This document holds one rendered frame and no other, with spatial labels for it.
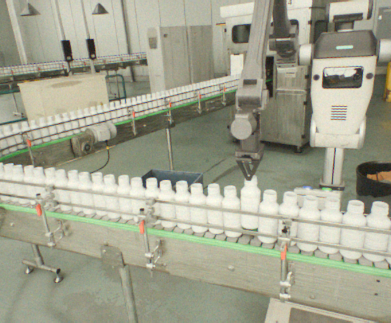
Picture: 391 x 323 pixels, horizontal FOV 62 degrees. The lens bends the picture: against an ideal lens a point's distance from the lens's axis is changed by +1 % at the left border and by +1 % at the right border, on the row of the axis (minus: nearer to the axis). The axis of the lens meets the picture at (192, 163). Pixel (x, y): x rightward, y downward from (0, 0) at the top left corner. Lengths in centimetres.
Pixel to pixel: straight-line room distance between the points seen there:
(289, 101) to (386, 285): 379
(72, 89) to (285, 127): 312
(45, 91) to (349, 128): 420
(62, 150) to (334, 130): 186
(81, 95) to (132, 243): 419
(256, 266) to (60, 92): 438
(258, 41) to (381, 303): 80
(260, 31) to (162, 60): 604
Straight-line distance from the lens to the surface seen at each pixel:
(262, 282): 113
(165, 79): 702
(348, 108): 149
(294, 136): 474
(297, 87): 459
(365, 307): 113
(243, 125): 87
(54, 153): 256
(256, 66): 94
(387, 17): 1293
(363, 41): 154
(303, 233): 102
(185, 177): 176
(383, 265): 107
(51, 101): 506
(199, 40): 788
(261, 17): 101
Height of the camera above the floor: 161
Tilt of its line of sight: 21 degrees down
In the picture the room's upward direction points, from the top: 4 degrees counter-clockwise
